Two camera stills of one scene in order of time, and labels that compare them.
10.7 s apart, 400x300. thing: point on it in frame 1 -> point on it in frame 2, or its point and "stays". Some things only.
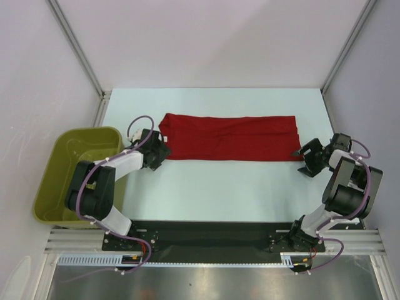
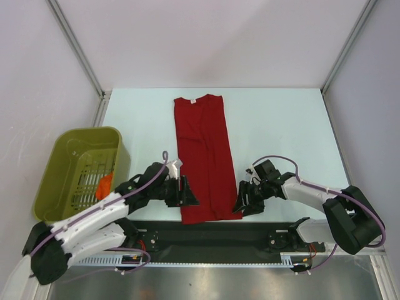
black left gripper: x=163 y=152 -> x=184 y=197
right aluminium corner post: x=367 y=8 stays
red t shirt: x=211 y=137 -> x=205 y=158
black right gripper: x=315 y=157 -> x=252 y=194
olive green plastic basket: x=70 y=147 stays
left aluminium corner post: x=104 y=95 stays
